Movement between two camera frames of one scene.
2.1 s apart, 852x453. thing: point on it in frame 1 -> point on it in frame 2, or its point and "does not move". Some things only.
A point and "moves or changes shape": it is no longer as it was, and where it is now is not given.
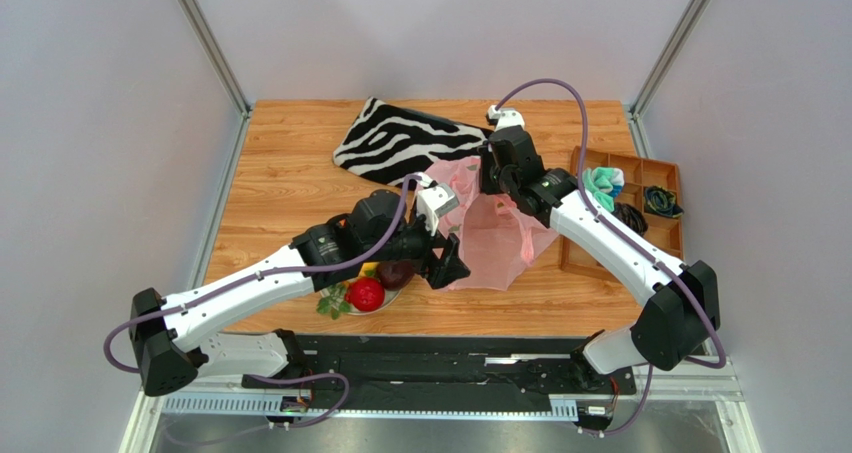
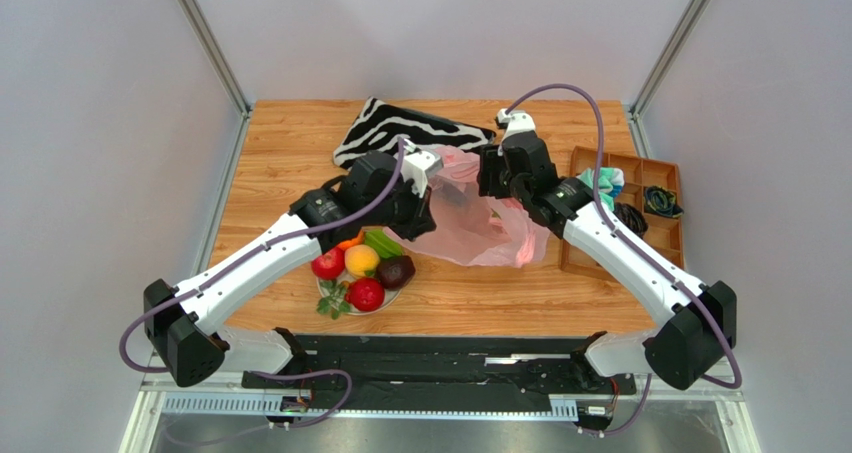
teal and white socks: x=605 y=183 does not move
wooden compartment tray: x=664 y=232 does not move
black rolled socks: x=632 y=217 does not move
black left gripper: x=440 y=272 -> x=421 y=220
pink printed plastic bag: x=496 y=238 moves or changes shape
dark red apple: x=366 y=294 does not move
